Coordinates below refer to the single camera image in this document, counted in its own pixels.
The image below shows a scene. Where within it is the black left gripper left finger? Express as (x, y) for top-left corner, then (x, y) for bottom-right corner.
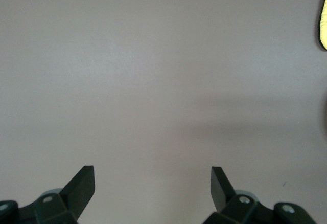
(0, 165), (96, 224)

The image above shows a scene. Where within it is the yellow sponge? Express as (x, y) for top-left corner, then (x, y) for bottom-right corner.
(317, 0), (327, 51)

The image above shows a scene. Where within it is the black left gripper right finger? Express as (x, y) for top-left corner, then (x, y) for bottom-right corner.
(203, 166), (317, 224)

